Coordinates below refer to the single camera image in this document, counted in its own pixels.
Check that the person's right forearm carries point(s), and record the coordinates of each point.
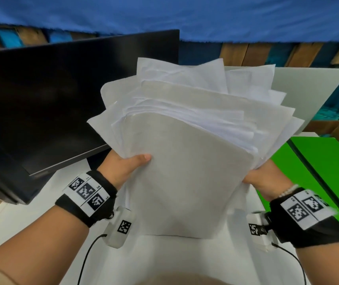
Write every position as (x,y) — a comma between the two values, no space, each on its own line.
(330,264)

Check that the green box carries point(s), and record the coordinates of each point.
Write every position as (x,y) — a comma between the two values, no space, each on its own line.
(321,169)

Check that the person's left hand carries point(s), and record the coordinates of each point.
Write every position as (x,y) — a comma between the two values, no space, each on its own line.
(119,170)

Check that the black wristband with marker tags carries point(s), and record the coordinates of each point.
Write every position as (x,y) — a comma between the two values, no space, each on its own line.
(86,192)
(306,216)

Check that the person's right thumb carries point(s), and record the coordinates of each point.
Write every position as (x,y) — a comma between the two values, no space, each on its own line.
(252,178)

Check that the white board panel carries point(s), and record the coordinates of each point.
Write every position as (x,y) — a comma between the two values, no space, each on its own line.
(309,94)

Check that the person's left thumb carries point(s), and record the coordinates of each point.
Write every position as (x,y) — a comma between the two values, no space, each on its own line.
(139,160)

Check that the person's left forearm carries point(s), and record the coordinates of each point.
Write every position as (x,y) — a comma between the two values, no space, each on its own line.
(38,246)

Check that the stack of white paper sheets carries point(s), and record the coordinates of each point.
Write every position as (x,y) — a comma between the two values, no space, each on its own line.
(187,163)

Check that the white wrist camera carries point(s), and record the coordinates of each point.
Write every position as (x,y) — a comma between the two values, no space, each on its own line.
(260,231)
(120,228)

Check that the person's right hand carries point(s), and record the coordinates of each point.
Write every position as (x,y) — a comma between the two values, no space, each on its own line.
(269,181)

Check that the black monitor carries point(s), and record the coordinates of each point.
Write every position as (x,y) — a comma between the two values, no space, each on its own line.
(53,100)

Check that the blue cloth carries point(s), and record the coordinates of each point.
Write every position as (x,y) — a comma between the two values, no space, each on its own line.
(169,14)

